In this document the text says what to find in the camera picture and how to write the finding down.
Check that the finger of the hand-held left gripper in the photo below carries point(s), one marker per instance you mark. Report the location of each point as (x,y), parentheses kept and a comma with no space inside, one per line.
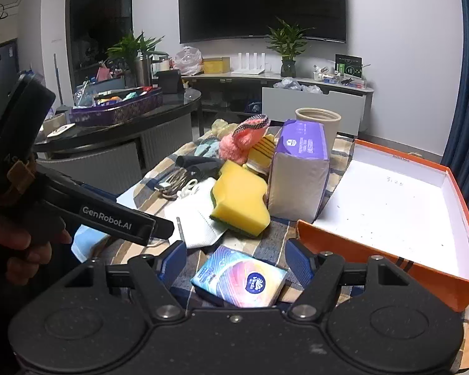
(164,229)

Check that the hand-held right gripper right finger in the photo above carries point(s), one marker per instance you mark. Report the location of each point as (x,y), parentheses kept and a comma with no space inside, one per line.
(297,261)

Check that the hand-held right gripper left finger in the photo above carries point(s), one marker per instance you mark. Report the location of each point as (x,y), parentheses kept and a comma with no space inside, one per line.
(174,261)

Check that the colourful pocket tissue pack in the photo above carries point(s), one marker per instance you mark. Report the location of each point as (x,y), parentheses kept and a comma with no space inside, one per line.
(238,277)

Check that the black cloth item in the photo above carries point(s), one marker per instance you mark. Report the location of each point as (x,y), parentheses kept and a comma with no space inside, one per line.
(199,164)

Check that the yellow sponge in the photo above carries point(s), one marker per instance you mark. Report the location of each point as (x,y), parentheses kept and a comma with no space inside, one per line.
(240,199)

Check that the teal fluffy cloth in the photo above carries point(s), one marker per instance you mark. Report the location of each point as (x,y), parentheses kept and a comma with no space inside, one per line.
(207,148)

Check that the orange box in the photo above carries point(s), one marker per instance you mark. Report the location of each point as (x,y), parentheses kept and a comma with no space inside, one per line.
(394,203)

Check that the pale yellow scrunchie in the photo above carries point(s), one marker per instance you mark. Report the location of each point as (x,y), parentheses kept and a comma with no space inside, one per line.
(223,127)

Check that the pink plush headband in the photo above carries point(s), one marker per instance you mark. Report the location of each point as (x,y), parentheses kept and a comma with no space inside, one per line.
(244,136)

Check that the person's left hand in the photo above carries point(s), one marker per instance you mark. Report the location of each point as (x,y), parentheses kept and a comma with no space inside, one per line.
(8,228)

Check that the plaid blanket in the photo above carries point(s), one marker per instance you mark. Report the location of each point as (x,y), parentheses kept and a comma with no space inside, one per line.
(148,199)

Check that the white face mask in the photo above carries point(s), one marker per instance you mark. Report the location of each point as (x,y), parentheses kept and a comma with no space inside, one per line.
(197,218)

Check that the white card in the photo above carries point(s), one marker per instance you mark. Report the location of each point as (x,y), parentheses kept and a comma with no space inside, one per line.
(61,130)

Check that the blue face mask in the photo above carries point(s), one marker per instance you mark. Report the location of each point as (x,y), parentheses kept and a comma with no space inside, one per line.
(86,242)

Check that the grey ribbed chair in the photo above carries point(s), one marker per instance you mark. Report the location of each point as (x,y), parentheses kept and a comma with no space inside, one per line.
(113,164)

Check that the purple tissue pack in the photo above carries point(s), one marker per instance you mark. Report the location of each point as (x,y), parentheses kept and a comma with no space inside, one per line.
(301,164)

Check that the grey storage box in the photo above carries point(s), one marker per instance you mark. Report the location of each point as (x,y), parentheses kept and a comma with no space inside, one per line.
(109,84)

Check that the purple patterned tray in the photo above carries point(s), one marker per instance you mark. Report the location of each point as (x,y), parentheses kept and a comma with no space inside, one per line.
(117,111)

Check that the dark glass table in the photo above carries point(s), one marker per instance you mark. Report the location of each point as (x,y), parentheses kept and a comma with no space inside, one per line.
(148,119)

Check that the dark display cabinet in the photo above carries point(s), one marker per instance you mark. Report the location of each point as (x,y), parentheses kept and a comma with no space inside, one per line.
(93,27)

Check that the green plant in metal vase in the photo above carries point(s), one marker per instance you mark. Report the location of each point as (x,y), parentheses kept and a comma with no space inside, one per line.
(138,54)

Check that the beige cylindrical container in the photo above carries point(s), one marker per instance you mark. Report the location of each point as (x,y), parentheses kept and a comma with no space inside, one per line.
(320,119)

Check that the black stand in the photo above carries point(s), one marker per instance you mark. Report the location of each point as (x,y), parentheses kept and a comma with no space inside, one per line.
(169,82)

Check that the white open drawer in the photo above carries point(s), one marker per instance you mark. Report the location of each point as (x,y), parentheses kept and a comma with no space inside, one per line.
(312,105)

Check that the white television cabinet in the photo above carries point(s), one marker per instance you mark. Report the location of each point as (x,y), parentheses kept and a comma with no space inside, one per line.
(234,90)

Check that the white jar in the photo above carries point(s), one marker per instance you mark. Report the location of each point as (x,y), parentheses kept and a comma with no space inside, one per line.
(165,65)

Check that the pink white plastic bag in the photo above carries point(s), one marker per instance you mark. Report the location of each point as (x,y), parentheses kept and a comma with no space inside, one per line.
(187,60)

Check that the yellow box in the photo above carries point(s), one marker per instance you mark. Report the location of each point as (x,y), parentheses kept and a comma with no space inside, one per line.
(215,65)

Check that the crumpled plastic bags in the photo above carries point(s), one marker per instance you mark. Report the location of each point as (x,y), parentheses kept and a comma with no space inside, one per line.
(293,84)

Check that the white router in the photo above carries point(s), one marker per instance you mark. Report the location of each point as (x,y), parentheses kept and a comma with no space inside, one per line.
(248,68)

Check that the clear box of small items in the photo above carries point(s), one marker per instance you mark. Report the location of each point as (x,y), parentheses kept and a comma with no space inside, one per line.
(336,79)

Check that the green and black box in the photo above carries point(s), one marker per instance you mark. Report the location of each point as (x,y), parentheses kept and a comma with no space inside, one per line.
(348,66)

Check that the green plant in dark vase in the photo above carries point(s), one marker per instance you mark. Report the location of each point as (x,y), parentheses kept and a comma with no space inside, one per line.
(288,43)

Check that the black wall television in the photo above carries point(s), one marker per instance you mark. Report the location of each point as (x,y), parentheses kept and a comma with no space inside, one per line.
(262,4)

